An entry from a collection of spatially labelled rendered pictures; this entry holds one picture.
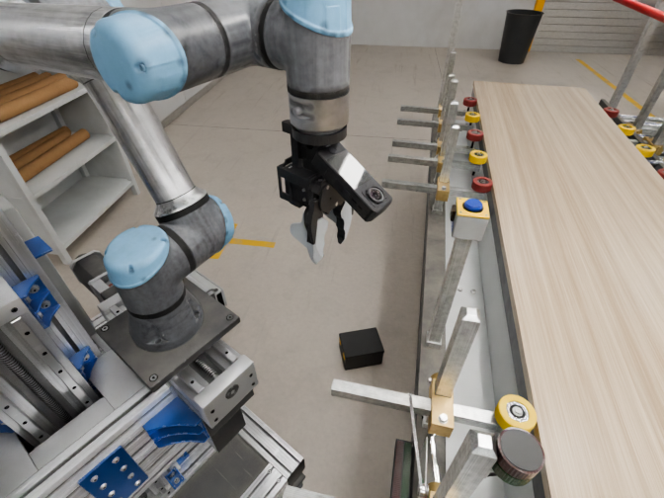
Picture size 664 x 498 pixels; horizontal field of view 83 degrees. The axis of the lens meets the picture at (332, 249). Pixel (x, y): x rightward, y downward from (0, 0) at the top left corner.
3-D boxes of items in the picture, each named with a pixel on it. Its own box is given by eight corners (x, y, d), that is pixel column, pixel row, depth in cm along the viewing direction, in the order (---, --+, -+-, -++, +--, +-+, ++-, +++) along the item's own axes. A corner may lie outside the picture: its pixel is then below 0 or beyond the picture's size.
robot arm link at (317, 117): (362, 88, 46) (319, 107, 41) (360, 124, 49) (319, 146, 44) (315, 76, 49) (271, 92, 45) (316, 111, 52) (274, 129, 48)
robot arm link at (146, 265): (110, 299, 76) (80, 249, 67) (164, 261, 84) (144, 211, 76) (149, 325, 71) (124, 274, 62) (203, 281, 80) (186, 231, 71)
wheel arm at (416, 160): (387, 163, 186) (387, 155, 183) (387, 160, 188) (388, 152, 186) (478, 173, 179) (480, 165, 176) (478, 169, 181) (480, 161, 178)
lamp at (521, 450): (462, 514, 63) (500, 465, 49) (461, 477, 67) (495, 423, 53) (499, 523, 62) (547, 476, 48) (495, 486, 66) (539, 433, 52)
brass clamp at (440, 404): (425, 433, 87) (428, 423, 84) (427, 380, 97) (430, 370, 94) (452, 439, 86) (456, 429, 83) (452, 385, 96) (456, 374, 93)
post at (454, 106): (432, 195, 196) (451, 102, 165) (432, 192, 199) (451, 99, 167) (439, 196, 195) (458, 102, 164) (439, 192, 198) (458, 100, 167)
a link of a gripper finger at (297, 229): (294, 250, 62) (300, 199, 57) (322, 266, 59) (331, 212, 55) (281, 256, 60) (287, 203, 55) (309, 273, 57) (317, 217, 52)
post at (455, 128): (430, 223, 178) (451, 125, 147) (430, 219, 180) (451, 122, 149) (438, 224, 177) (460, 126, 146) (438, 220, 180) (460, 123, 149)
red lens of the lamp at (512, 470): (495, 473, 51) (500, 467, 49) (491, 429, 55) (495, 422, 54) (542, 484, 50) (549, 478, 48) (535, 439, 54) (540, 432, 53)
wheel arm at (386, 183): (380, 189, 167) (381, 181, 164) (381, 185, 170) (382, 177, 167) (482, 202, 160) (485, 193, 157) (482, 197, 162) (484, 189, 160)
